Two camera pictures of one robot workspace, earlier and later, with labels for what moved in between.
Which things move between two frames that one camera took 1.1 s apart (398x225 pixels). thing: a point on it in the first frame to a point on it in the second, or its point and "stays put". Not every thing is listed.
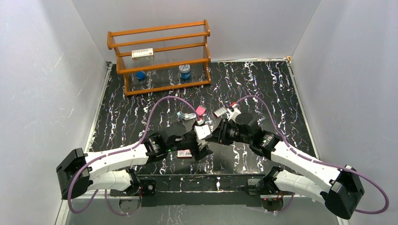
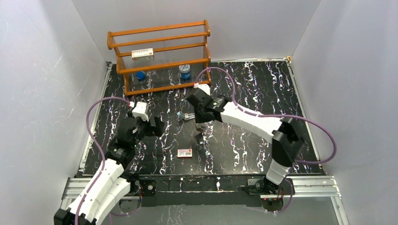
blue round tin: [184, 69] stays put
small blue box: [140, 75] stays put
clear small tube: [186, 116] stays put
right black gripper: [219, 135] to [198, 119]
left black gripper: [193, 141] to [154, 127]
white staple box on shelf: [144, 54] stays put
